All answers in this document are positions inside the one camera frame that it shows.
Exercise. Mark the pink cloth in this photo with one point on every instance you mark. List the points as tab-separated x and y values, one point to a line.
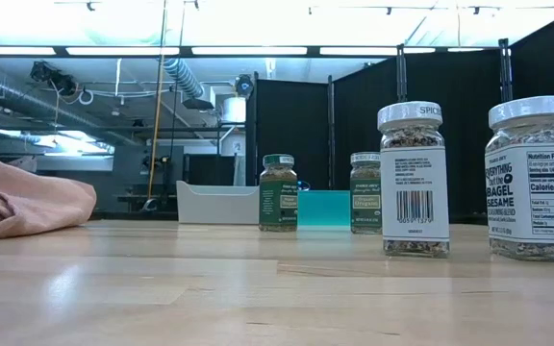
41	202

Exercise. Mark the black curtain partition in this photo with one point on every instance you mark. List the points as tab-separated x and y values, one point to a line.
464	120

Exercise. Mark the teal plastic bin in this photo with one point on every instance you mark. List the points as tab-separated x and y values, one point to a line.
324	209

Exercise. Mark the yellow vertical pole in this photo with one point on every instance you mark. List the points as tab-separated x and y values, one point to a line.
156	125

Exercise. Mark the white cylinder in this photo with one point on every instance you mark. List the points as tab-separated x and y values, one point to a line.
234	110

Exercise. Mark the white plastic bin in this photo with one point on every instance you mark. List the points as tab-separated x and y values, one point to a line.
217	206

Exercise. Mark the white-lid seasoning jar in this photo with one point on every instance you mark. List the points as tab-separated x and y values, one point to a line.
414	178
536	192

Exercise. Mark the green-lid oregano jar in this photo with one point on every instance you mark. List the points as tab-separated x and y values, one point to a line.
278	206
366	211

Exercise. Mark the black aluminium table frame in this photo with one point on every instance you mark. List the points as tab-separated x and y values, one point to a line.
133	215

